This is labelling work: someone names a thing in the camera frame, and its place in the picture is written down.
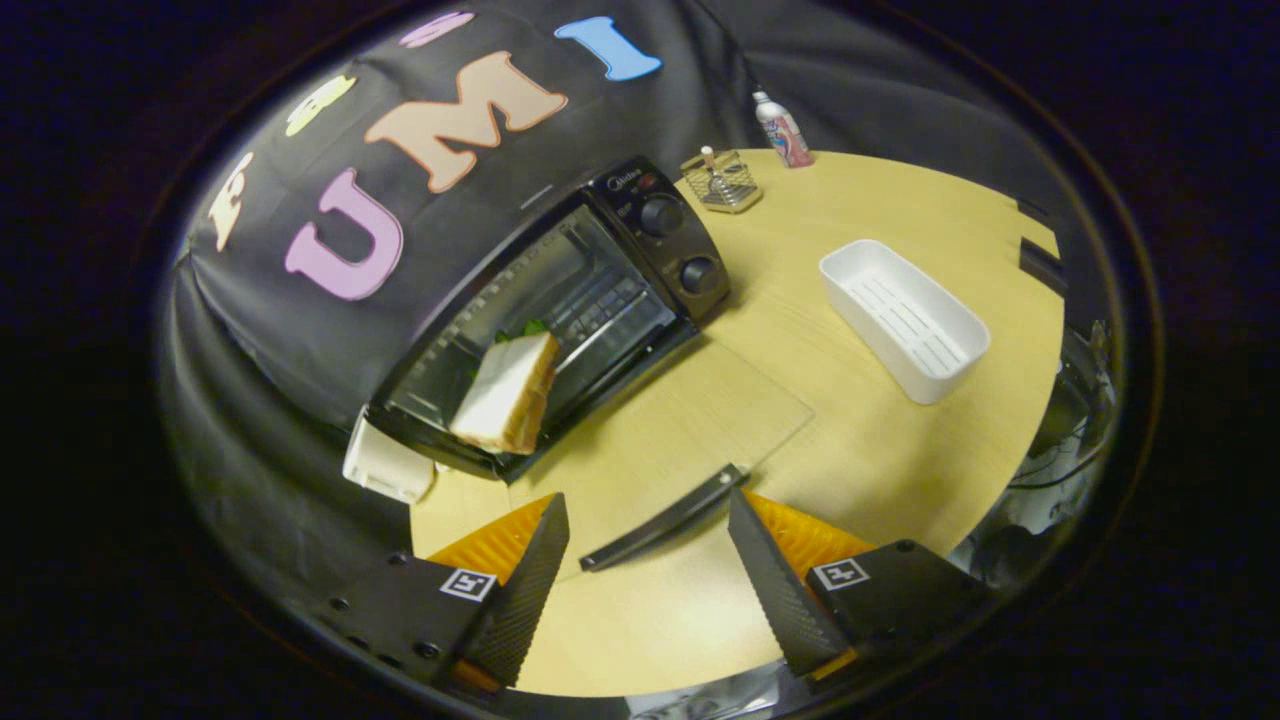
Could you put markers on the white plastic tray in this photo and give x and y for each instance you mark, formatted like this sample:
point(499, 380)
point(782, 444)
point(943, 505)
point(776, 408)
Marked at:
point(905, 320)

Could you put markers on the black toaster oven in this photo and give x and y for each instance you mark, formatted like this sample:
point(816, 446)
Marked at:
point(675, 245)

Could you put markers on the lettuce sandwich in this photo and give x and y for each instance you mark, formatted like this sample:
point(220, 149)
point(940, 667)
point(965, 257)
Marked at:
point(500, 395)

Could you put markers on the white pink-label bottle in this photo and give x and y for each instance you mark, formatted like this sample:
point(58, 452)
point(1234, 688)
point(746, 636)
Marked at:
point(785, 135)

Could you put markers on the black table edge bracket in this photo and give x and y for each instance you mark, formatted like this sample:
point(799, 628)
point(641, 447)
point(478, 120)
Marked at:
point(1042, 266)
point(1036, 214)

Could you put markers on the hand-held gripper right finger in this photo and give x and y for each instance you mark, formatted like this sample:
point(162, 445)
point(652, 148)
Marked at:
point(785, 600)

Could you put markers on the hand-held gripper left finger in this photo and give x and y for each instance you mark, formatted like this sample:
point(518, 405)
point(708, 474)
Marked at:
point(515, 600)

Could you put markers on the white bread toaster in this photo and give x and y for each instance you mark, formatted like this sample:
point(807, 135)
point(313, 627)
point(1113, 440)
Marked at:
point(385, 470)

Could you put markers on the small white-capped vial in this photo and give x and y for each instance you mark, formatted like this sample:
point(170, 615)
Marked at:
point(708, 158)

